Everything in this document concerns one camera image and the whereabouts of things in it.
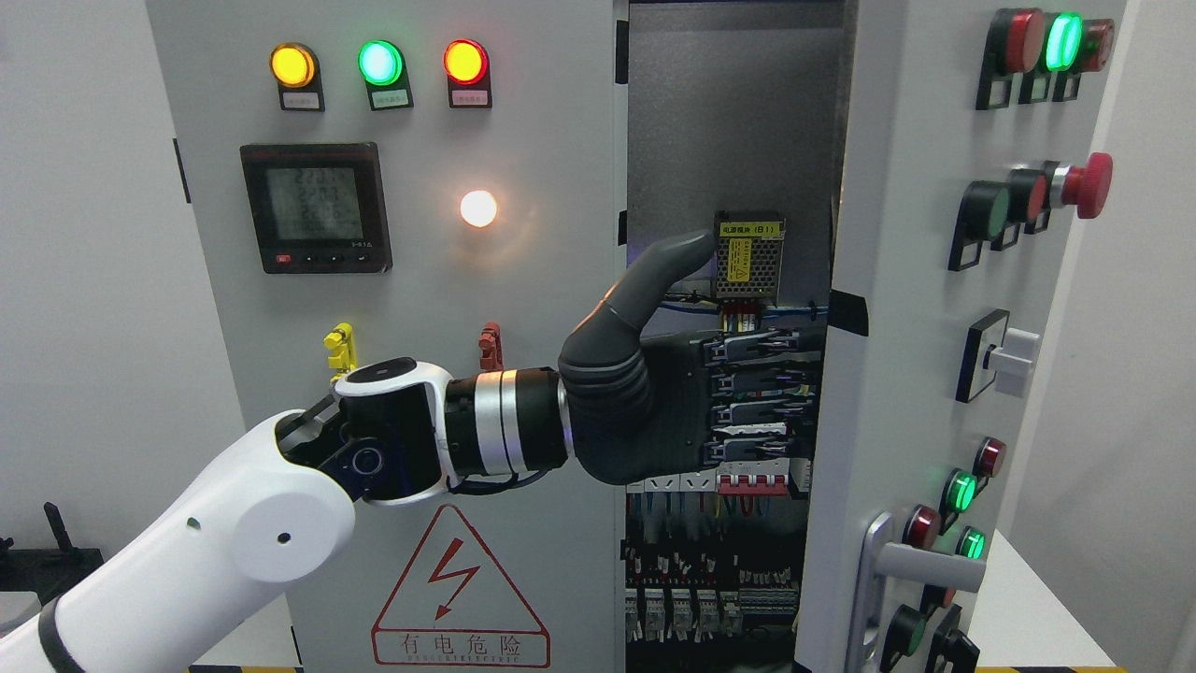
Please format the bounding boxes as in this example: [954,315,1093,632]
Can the silver door handle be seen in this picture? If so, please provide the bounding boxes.
[846,512,987,672]

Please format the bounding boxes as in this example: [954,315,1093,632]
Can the red handle circuit breaker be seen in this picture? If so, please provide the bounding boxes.
[715,457,791,497]

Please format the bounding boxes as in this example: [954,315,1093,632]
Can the white knob door switch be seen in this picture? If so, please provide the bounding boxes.
[954,308,1042,404]

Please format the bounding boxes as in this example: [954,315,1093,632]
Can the metal mesh power supply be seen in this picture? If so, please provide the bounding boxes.
[712,210,787,302]

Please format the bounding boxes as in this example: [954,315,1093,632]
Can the red triangle warning sticker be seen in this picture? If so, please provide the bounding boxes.
[371,504,551,669]

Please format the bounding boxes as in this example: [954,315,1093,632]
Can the black digital power meter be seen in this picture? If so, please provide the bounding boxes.
[239,142,392,274]

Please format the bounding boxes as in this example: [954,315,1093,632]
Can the yellow indicator lamp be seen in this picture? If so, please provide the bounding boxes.
[269,42,318,90]

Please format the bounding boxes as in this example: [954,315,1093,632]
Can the white glowing indicator lamp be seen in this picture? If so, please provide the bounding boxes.
[460,189,499,227]

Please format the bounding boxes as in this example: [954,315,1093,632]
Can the grey cabinet door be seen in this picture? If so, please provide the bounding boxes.
[147,1,628,672]
[793,1,1131,672]

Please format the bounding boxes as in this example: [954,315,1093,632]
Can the dark grey robot hand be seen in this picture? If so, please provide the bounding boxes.
[559,230,826,487]

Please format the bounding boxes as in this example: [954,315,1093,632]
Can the red terminal post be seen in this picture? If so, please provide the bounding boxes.
[477,322,505,372]

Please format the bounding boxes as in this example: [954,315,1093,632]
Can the black box at left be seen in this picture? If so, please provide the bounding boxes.
[1,501,106,605]

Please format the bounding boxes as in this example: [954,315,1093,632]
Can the green indicator lamp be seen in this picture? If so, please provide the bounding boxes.
[356,39,405,88]

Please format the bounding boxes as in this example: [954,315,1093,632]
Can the yellow terminal post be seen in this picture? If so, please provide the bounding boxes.
[323,322,359,386]

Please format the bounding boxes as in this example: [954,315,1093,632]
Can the red emergency stop button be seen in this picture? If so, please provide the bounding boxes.
[1044,151,1115,219]

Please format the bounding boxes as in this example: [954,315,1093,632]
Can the red indicator lamp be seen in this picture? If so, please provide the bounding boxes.
[443,38,490,86]

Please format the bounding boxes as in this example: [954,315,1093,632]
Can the white socket breaker row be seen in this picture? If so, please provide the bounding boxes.
[624,469,719,494]

